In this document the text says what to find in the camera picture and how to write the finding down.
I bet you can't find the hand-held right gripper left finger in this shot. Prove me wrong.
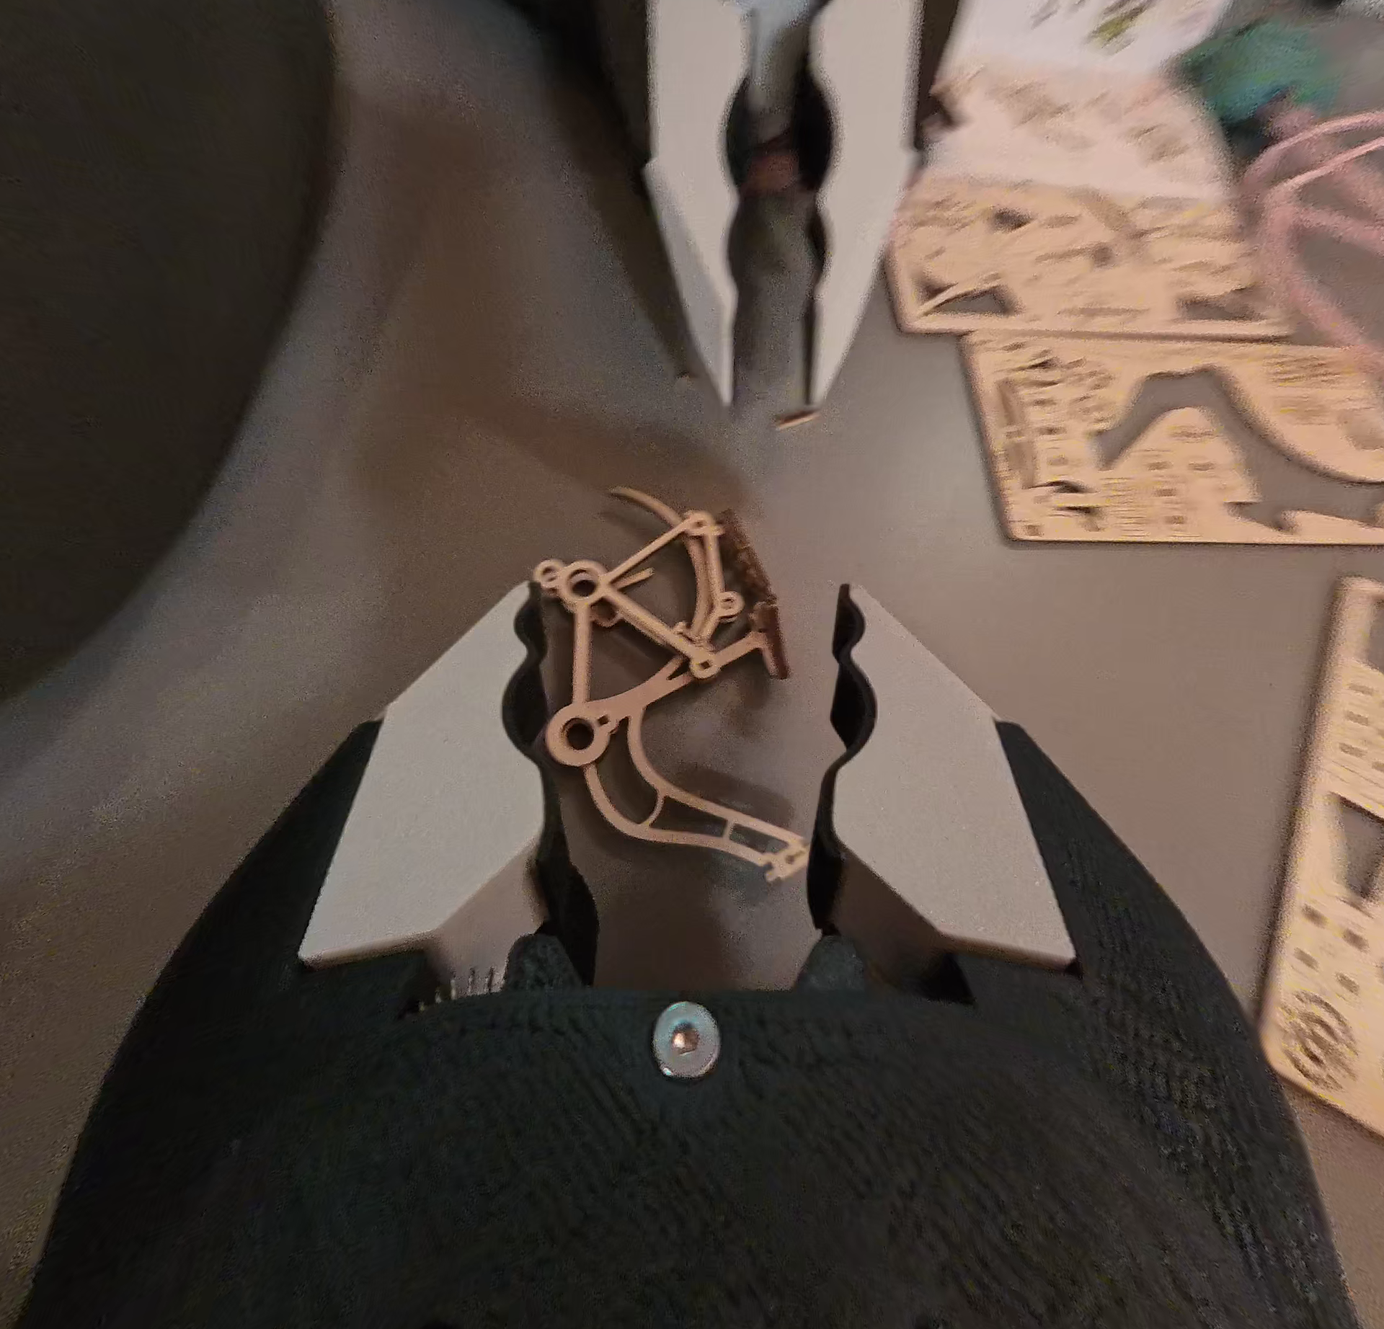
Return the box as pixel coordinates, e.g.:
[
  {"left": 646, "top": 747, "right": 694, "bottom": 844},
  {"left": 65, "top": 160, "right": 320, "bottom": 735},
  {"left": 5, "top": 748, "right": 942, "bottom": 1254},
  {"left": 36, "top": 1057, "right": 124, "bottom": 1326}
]
[{"left": 297, "top": 581, "right": 599, "bottom": 988}]

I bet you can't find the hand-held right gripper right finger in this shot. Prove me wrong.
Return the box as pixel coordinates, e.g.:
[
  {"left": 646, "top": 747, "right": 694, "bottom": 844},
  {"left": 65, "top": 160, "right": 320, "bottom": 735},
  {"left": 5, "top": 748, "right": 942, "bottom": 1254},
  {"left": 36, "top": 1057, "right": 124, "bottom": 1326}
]
[{"left": 805, "top": 583, "right": 1079, "bottom": 966}]

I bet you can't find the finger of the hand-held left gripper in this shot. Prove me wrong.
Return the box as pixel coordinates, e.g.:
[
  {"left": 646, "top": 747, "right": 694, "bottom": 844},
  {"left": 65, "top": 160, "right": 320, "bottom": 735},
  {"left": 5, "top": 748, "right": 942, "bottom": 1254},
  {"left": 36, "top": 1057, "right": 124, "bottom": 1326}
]
[
  {"left": 643, "top": 0, "right": 759, "bottom": 410},
  {"left": 803, "top": 0, "right": 932, "bottom": 413}
]

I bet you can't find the wooden model frame assembly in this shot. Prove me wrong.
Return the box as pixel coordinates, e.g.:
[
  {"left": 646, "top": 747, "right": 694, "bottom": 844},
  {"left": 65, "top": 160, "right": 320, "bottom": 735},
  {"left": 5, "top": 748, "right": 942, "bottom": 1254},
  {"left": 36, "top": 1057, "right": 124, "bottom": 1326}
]
[{"left": 532, "top": 486, "right": 813, "bottom": 885}]

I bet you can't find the wooden parts sheet with cutouts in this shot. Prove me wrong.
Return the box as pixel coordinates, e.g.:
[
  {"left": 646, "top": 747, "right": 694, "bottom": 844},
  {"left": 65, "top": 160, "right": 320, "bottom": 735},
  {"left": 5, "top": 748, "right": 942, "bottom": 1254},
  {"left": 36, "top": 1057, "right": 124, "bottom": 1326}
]
[{"left": 960, "top": 332, "right": 1384, "bottom": 548}]

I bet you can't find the wooden parts sheet with gear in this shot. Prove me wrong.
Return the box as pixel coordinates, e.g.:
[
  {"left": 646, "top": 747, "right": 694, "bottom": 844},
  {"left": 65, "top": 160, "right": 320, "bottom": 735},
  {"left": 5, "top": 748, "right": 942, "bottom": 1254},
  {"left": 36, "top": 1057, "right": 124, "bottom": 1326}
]
[{"left": 1257, "top": 577, "right": 1384, "bottom": 1139}]

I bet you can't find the green object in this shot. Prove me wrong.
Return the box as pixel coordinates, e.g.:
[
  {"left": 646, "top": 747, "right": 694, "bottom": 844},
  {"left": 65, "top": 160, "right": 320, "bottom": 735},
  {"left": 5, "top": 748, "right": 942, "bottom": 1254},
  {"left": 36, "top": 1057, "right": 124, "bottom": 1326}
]
[{"left": 1177, "top": 5, "right": 1384, "bottom": 133}]

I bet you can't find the pink cable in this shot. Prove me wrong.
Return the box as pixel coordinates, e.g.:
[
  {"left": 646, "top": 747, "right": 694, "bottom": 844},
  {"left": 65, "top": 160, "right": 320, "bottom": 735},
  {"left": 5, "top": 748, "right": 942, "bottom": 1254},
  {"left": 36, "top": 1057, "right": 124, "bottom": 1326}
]
[{"left": 1237, "top": 107, "right": 1384, "bottom": 488}]

